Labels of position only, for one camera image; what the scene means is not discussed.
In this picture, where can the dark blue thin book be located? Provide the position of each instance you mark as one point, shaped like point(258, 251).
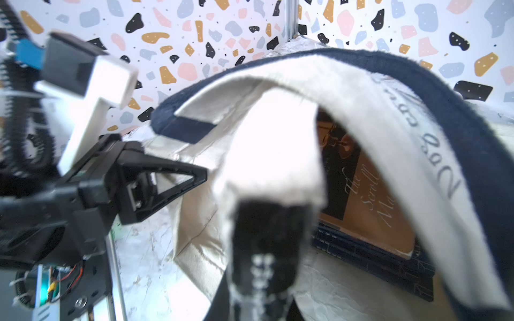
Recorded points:
point(420, 286)

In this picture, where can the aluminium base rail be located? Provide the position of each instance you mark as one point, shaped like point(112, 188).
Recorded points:
point(107, 299)

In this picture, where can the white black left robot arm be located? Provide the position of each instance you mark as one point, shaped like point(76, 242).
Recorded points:
point(33, 235)

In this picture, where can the aluminium corner frame post left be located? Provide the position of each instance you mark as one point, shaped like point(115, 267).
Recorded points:
point(291, 18)

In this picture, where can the beige canvas floral tote bag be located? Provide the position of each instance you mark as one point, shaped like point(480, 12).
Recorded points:
point(254, 127)

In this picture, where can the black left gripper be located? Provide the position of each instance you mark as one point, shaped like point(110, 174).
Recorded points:
point(115, 178)

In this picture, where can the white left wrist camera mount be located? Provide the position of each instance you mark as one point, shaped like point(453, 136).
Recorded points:
point(85, 81)

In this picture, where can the blue Little Prince book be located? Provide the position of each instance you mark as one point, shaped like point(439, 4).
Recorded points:
point(418, 261)

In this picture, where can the black marbled spine book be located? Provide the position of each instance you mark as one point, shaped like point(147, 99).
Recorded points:
point(267, 244)

